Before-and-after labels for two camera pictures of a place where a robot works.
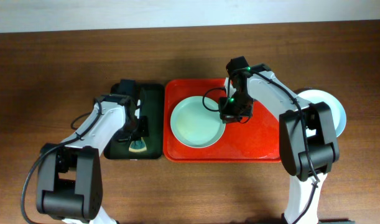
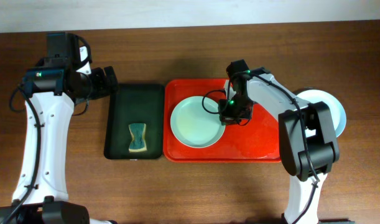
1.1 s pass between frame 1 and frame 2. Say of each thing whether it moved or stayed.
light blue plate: stayed
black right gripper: stayed
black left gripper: moved
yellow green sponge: stayed
